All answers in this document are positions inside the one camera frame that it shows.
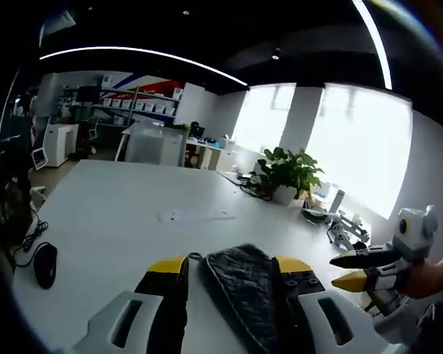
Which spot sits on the green potted plant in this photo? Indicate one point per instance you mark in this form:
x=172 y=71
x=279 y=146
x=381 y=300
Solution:
x=288 y=166

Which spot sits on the person's right hand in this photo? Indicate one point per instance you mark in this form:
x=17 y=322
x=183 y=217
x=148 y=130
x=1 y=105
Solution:
x=424 y=278

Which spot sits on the white plastic stand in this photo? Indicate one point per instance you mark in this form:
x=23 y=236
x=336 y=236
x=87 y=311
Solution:
x=336 y=204

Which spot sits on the black computer mouse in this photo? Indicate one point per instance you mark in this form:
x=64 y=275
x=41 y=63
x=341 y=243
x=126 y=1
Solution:
x=45 y=265

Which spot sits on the white ceiling air conditioner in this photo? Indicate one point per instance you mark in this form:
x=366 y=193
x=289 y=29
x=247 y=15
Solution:
x=59 y=26

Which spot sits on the frosted white partition box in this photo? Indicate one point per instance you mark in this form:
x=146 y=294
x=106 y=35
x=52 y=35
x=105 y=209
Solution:
x=155 y=145

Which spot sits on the metal shelf with white boxes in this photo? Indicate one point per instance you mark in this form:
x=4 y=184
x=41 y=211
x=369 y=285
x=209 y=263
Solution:
x=140 y=103

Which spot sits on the white cabinet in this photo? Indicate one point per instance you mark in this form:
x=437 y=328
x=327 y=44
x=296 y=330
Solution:
x=59 y=144

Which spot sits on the grey white VR headset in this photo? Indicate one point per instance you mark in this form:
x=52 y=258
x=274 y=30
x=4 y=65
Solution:
x=317 y=215

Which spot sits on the grey towel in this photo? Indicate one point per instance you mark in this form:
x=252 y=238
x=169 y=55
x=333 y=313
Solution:
x=243 y=295

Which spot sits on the white paper strip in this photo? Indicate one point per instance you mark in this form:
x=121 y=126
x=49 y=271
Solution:
x=195 y=215

